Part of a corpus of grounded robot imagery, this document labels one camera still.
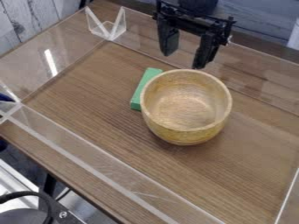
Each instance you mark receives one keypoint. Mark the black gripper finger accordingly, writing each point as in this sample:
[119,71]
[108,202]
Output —
[168,37]
[206,51]

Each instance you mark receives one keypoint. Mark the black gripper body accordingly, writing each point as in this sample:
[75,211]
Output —
[192,16]

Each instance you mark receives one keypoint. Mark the brown wooden bowl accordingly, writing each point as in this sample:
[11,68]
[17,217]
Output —
[186,106]

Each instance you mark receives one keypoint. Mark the green rectangular block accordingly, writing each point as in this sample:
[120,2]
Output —
[150,73]

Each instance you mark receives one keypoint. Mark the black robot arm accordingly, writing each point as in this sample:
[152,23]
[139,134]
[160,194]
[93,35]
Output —
[191,16]

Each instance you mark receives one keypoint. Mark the clear acrylic enclosure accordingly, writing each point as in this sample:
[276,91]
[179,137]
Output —
[72,78]

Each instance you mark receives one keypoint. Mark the black metal table bracket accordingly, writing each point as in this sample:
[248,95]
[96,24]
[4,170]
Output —
[60,214]

